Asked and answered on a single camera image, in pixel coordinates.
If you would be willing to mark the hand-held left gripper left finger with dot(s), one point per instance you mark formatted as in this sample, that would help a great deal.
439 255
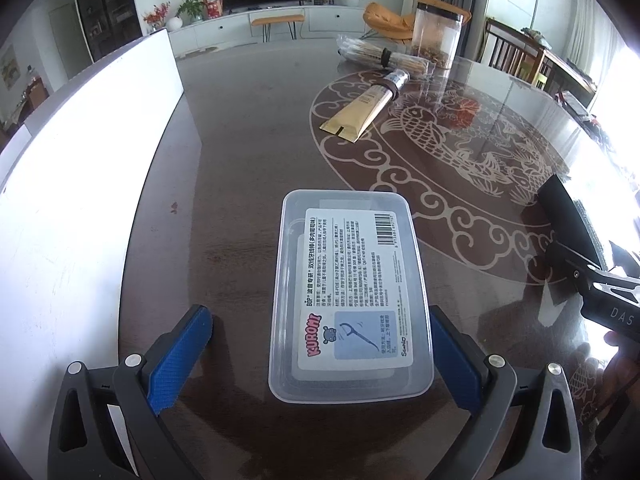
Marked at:
180 360

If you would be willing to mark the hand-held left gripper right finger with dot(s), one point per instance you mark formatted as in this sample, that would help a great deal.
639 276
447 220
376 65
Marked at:
452 360

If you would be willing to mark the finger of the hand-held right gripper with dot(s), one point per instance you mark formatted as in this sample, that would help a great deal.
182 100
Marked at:
575 265
625 255

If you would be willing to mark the black cardboard box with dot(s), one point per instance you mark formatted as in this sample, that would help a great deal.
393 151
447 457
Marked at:
570 210

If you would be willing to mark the clear plastic box with label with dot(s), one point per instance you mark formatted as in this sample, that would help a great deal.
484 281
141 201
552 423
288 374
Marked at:
350 285

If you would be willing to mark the person's right hand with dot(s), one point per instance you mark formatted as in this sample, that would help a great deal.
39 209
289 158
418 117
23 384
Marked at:
625 370

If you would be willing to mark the wooden side table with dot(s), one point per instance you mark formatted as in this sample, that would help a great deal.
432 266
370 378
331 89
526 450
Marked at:
567 77

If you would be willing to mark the wooden chair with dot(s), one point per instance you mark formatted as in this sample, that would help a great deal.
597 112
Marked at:
515 52

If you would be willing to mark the white window curtain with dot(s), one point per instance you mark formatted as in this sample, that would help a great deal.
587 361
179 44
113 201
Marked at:
587 30

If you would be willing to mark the gold tube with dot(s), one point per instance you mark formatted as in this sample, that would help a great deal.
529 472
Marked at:
360 110

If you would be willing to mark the clear jar with black lid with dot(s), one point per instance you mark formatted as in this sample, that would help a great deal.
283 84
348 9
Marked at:
435 35

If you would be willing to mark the bundle of sticks in bag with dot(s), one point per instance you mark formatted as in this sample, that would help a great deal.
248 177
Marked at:
365 52

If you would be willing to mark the orange lounge chair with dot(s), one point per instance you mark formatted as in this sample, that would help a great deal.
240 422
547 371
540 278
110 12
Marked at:
385 22

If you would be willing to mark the white television cabinet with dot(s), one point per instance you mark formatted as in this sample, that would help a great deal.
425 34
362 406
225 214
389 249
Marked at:
225 30

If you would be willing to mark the red flowers in white vase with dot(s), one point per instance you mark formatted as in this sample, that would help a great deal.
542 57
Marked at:
161 17

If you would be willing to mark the leafy potted plant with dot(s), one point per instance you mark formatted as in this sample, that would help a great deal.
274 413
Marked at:
191 7

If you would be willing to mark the orange stool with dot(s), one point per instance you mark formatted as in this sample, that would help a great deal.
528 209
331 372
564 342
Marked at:
277 20

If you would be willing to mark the red package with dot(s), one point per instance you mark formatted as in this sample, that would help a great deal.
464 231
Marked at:
214 6

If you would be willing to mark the dark display cabinet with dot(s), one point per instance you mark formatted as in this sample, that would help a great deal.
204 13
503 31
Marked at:
102 5

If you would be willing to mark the framed wall picture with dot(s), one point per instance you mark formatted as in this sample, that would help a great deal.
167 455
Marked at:
9 67

